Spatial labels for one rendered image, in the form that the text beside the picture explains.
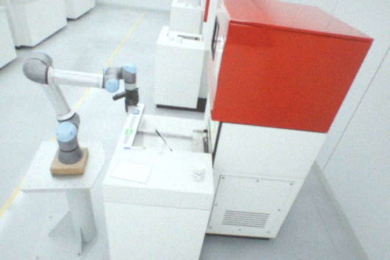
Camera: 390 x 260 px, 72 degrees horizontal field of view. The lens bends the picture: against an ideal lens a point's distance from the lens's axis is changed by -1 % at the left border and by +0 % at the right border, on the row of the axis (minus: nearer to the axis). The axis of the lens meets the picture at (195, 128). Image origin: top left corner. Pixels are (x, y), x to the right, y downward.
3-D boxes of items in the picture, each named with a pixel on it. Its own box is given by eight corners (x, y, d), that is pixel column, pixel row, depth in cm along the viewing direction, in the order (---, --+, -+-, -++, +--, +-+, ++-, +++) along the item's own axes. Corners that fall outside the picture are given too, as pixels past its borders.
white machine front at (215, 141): (208, 109, 253) (215, 69, 231) (212, 170, 187) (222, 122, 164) (205, 108, 253) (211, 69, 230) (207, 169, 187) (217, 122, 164)
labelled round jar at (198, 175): (203, 173, 163) (205, 161, 157) (203, 181, 157) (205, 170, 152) (191, 172, 162) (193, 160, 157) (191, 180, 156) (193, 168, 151)
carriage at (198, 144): (202, 133, 216) (202, 130, 214) (203, 164, 186) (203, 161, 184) (192, 132, 215) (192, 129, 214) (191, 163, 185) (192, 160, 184)
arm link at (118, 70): (101, 72, 150) (122, 72, 153) (103, 64, 159) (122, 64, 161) (103, 85, 155) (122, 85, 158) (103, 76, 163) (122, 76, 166)
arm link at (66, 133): (56, 151, 161) (51, 133, 153) (60, 137, 171) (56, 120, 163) (78, 150, 164) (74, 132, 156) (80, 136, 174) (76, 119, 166)
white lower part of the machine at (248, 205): (256, 177, 305) (277, 116, 259) (273, 244, 238) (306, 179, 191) (194, 171, 301) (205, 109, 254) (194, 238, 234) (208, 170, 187)
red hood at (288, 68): (291, 78, 235) (316, 6, 201) (328, 133, 169) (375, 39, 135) (206, 68, 230) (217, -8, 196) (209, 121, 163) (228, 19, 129)
